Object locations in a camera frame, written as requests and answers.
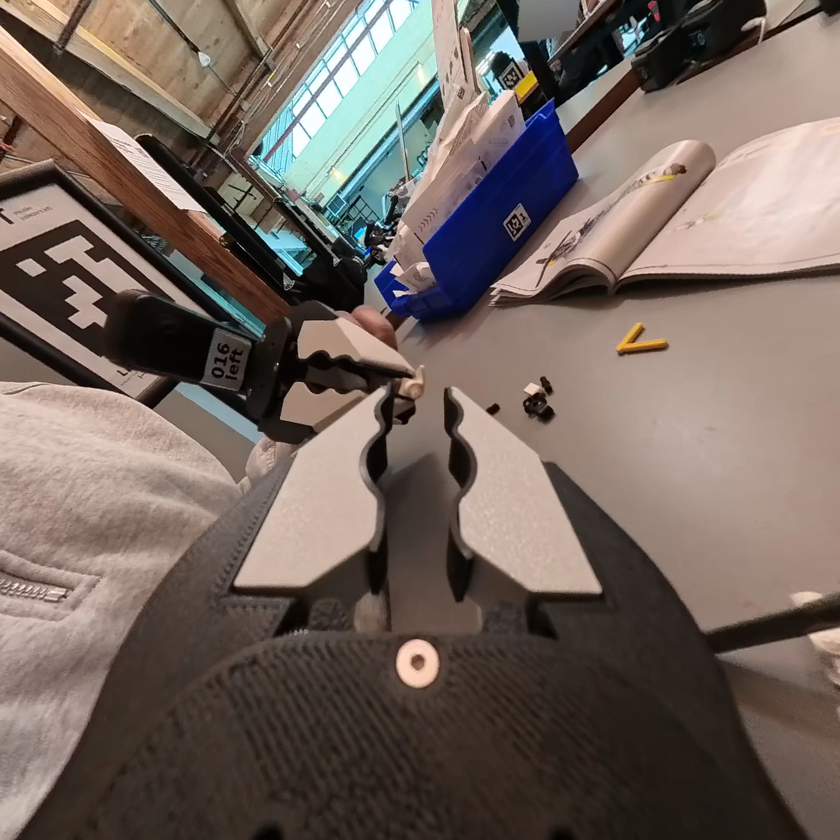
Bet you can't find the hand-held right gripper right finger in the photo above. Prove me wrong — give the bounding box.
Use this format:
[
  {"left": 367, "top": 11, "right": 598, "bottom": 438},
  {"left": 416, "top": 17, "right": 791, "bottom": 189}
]
[{"left": 443, "top": 386, "right": 605, "bottom": 603}]

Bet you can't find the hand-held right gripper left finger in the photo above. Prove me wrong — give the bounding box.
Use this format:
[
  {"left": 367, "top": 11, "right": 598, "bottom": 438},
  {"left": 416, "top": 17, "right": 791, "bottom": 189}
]
[{"left": 233, "top": 384, "right": 395, "bottom": 630}]

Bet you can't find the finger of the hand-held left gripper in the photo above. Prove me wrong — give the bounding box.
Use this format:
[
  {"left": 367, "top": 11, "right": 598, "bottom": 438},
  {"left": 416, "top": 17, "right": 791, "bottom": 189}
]
[
  {"left": 278, "top": 377, "right": 419, "bottom": 434},
  {"left": 295, "top": 317, "right": 419, "bottom": 389}
]

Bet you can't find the lego helicopter model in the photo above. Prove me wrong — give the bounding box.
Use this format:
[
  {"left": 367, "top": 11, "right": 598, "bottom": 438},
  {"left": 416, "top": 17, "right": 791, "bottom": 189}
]
[{"left": 705, "top": 589, "right": 840, "bottom": 690}]

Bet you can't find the person's left forearm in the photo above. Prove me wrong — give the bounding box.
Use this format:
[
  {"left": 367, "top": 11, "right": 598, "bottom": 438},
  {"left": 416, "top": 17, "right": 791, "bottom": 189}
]
[{"left": 238, "top": 435, "right": 298, "bottom": 492}]

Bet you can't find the lego instruction booklet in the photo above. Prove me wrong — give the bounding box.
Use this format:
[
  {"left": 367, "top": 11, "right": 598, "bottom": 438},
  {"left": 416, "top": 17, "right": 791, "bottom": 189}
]
[{"left": 489, "top": 118, "right": 840, "bottom": 308}]

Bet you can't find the person's left hand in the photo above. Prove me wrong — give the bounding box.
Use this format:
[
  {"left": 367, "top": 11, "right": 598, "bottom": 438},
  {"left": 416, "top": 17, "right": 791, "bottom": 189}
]
[{"left": 350, "top": 306, "right": 401, "bottom": 352}]

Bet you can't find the framed black white sign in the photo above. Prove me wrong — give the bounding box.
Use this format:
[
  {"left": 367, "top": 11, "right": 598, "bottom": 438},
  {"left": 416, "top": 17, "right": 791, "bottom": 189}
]
[{"left": 0, "top": 161, "right": 263, "bottom": 409}]

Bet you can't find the blue plastic bin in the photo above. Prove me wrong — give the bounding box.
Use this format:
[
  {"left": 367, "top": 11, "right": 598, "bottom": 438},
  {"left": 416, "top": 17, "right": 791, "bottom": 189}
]
[{"left": 374, "top": 98, "right": 580, "bottom": 322}]

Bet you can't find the stack of white paper bags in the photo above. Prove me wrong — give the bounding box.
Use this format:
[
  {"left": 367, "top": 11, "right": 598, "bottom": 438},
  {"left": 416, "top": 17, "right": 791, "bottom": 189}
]
[{"left": 387, "top": 0, "right": 526, "bottom": 296}]

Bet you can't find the black white tag cube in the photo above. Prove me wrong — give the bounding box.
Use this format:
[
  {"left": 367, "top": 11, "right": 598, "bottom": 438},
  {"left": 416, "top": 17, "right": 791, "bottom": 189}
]
[{"left": 495, "top": 52, "right": 536, "bottom": 96}]

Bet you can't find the black charger dock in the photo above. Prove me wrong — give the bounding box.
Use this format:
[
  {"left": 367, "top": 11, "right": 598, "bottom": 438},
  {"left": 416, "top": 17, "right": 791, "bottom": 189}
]
[{"left": 630, "top": 0, "right": 769, "bottom": 93}]

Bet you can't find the wooden post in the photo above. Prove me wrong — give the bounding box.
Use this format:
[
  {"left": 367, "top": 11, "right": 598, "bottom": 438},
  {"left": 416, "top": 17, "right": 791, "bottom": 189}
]
[{"left": 0, "top": 26, "right": 293, "bottom": 322}]

